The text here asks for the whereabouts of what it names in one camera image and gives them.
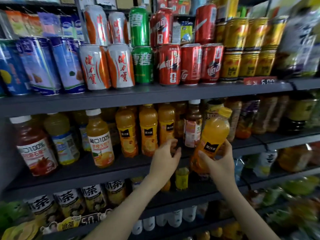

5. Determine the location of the person's left hand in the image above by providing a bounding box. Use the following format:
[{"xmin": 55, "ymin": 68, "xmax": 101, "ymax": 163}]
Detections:
[{"xmin": 149, "ymin": 139, "xmax": 182, "ymax": 190}]

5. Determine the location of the person's right hand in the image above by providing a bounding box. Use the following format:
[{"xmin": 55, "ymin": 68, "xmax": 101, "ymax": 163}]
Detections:
[{"xmin": 197, "ymin": 139, "xmax": 240, "ymax": 198}]

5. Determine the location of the amber tea bottle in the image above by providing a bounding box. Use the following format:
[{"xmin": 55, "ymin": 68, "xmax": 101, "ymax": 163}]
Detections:
[
  {"xmin": 224, "ymin": 97, "xmax": 244, "ymax": 143},
  {"xmin": 267, "ymin": 95, "xmax": 291, "ymax": 133},
  {"xmin": 252, "ymin": 96, "xmax": 276, "ymax": 135}
]

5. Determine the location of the row of small white bottles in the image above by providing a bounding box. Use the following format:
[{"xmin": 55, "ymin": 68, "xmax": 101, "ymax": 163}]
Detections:
[{"xmin": 131, "ymin": 205, "xmax": 199, "ymax": 236}]

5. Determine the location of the white label tea bottle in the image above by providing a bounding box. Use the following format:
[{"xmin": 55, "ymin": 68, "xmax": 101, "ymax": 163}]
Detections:
[
  {"xmin": 104, "ymin": 179, "xmax": 128, "ymax": 207},
  {"xmin": 25, "ymin": 193, "xmax": 62, "ymax": 225},
  {"xmin": 80, "ymin": 183, "xmax": 108, "ymax": 214},
  {"xmin": 52, "ymin": 188, "xmax": 84, "ymax": 220}
]

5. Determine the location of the purple label fruit drink bottle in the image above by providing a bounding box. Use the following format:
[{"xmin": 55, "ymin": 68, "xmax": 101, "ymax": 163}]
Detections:
[{"xmin": 236, "ymin": 96, "xmax": 261, "ymax": 140}]

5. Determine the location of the orange juice bottle white cap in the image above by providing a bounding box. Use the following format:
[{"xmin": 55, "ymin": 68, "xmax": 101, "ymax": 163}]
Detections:
[{"xmin": 85, "ymin": 108, "xmax": 116, "ymax": 169}]

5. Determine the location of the orange squat drink bottle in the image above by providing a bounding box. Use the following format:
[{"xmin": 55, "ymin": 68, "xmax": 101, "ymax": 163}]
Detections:
[{"xmin": 278, "ymin": 144, "xmax": 313, "ymax": 173}]

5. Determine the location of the dark grey metal shelf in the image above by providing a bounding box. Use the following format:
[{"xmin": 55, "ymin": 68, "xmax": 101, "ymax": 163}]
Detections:
[{"xmin": 0, "ymin": 0, "xmax": 320, "ymax": 240}]

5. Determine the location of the yellow juice bottle blue label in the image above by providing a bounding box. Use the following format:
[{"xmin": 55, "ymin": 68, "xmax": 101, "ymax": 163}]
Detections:
[
  {"xmin": 72, "ymin": 110, "xmax": 92, "ymax": 152},
  {"xmin": 42, "ymin": 112, "xmax": 81, "ymax": 166}
]

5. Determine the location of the dark bottle yellow label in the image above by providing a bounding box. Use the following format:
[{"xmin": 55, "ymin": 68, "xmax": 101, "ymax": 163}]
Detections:
[{"xmin": 284, "ymin": 91, "xmax": 320, "ymax": 135}]

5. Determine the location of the group of red soda cans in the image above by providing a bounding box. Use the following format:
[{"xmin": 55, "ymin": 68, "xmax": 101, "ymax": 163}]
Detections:
[{"xmin": 149, "ymin": 3, "xmax": 225, "ymax": 87}]

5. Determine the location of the stack of gold Red Bull cans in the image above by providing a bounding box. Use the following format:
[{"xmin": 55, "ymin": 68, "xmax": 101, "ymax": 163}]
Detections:
[{"xmin": 215, "ymin": 16, "xmax": 290, "ymax": 79}]

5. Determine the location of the red fruit juice bottle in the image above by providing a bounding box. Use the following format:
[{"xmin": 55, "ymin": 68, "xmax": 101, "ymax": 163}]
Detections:
[{"xmin": 9, "ymin": 115, "xmax": 59, "ymax": 177}]

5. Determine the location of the person's right forearm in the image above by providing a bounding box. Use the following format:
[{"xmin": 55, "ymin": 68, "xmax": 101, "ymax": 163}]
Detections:
[{"xmin": 220, "ymin": 185, "xmax": 281, "ymax": 240}]

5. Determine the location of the person's left forearm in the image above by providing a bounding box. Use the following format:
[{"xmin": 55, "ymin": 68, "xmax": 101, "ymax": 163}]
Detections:
[{"xmin": 85, "ymin": 186, "xmax": 168, "ymax": 240}]

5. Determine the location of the red price tag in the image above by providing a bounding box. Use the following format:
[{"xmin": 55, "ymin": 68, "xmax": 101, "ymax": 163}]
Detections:
[{"xmin": 243, "ymin": 76, "xmax": 279, "ymax": 86}]

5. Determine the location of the row of shelf price tags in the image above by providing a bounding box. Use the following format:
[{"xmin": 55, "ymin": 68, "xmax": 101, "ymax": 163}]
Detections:
[{"xmin": 40, "ymin": 211, "xmax": 108, "ymax": 233}]

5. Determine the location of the yellow lid food tin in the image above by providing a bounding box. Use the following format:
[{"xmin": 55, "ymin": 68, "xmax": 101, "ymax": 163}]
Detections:
[{"xmin": 0, "ymin": 217, "xmax": 41, "ymax": 240}]

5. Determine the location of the row of hanging snack packets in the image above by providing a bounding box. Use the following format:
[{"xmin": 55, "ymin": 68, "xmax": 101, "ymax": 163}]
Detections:
[{"xmin": 0, "ymin": 8, "xmax": 87, "ymax": 42}]

